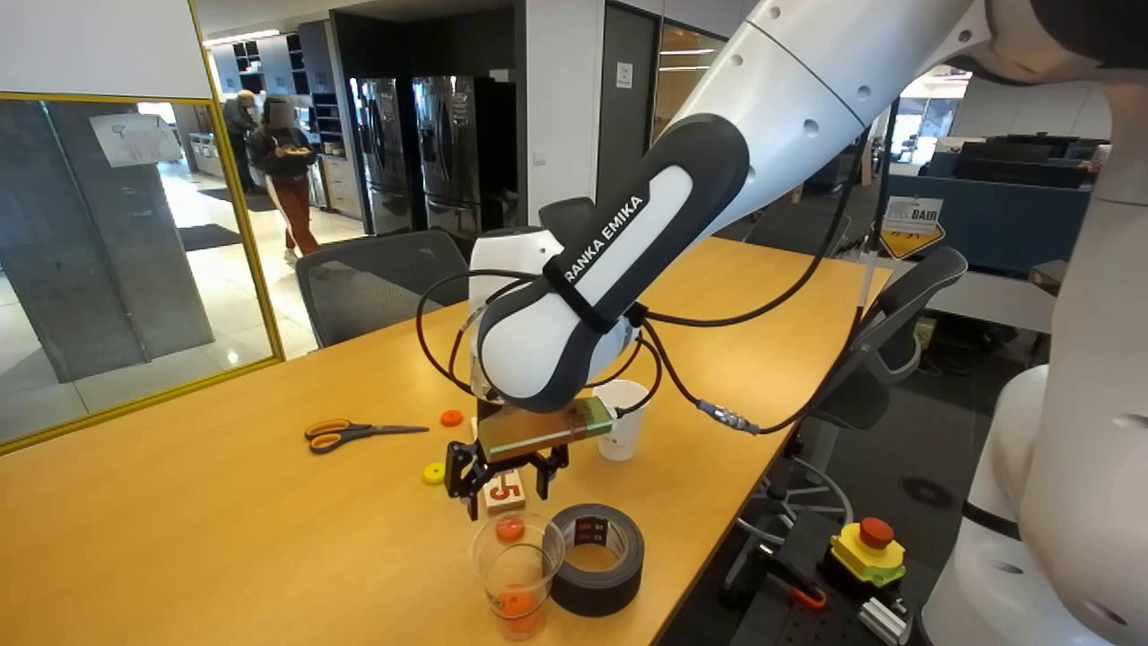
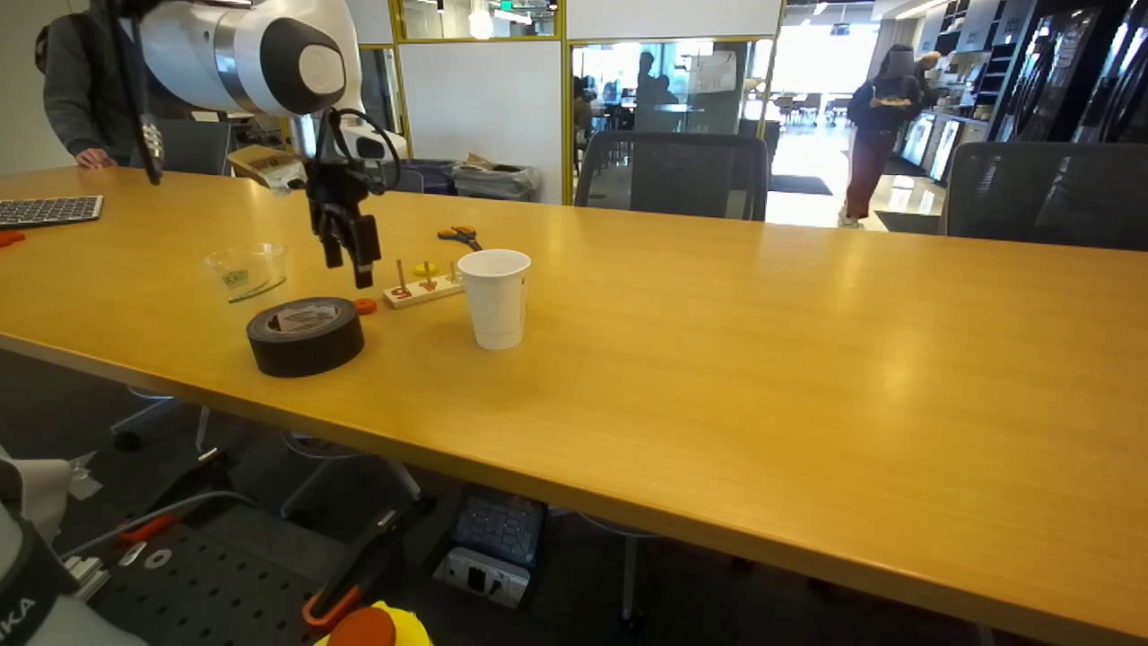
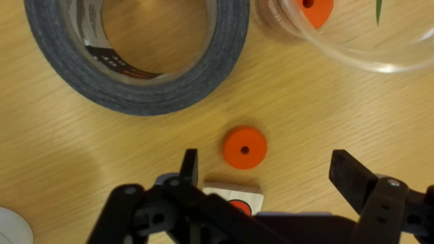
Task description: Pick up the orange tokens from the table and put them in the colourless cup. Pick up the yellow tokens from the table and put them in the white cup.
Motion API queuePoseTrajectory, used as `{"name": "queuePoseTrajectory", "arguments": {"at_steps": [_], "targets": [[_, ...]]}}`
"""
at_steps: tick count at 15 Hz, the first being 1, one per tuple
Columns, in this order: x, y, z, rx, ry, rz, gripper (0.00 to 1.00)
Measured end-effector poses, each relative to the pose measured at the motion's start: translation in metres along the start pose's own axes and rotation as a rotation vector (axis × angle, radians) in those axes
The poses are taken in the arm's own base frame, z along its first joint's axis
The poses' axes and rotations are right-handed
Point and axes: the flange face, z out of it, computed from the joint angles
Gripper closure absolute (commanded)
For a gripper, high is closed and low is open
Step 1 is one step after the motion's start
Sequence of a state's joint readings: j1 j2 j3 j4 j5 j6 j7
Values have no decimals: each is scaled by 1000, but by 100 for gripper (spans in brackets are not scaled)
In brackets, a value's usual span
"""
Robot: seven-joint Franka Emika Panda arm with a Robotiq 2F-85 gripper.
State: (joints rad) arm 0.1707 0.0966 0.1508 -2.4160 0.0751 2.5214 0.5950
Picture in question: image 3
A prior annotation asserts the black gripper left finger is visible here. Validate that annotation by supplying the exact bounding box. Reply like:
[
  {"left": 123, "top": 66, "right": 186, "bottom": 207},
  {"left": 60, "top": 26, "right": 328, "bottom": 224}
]
[{"left": 85, "top": 147, "right": 290, "bottom": 244}]

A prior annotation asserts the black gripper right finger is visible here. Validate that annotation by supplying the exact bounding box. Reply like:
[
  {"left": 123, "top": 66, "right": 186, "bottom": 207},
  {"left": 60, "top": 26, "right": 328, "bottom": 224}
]
[{"left": 328, "top": 148, "right": 434, "bottom": 244}]

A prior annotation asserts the clear plastic cup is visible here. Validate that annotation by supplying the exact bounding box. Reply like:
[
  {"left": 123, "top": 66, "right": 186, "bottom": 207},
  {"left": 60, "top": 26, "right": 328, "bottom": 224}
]
[{"left": 256, "top": 0, "right": 434, "bottom": 74}]

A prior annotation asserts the wooden number peg board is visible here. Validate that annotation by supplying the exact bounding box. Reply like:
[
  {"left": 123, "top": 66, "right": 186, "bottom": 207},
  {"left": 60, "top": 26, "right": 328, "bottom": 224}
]
[{"left": 201, "top": 180, "right": 266, "bottom": 216}]

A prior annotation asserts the black tape roll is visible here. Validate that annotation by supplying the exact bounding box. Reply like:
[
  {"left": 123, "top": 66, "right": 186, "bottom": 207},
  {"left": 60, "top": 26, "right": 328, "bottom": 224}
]
[{"left": 24, "top": 0, "right": 251, "bottom": 116}]

